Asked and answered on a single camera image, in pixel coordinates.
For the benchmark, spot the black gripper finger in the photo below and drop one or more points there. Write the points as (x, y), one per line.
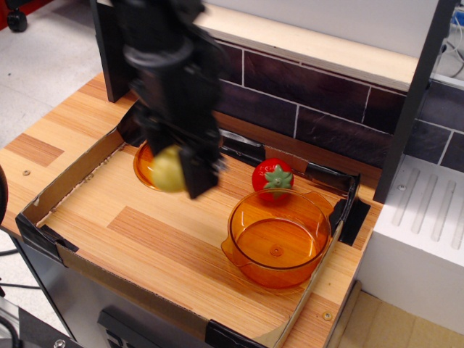
(158, 129)
(202, 163)

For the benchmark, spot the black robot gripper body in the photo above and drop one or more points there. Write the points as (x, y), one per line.
(179, 76)

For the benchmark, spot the yellow toy potato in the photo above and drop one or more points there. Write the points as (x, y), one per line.
(167, 173)

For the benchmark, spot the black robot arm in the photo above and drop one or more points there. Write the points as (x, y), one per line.
(159, 19)

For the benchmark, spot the orange transparent pot lid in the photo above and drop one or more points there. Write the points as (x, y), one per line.
(142, 165)

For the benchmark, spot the orange transparent plastic pot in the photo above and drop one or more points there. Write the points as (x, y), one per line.
(277, 237)

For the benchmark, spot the cardboard fence with black tape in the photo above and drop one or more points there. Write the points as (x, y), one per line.
(124, 264)

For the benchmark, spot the red toy strawberry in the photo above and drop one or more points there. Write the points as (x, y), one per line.
(270, 179)

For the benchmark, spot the black caster wheel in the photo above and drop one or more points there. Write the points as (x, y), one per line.
(17, 21)

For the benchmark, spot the dark tiled backsplash shelf unit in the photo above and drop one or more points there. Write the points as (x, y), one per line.
(331, 101)

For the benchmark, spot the white toy sink drainboard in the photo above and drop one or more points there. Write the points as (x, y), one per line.
(414, 258)

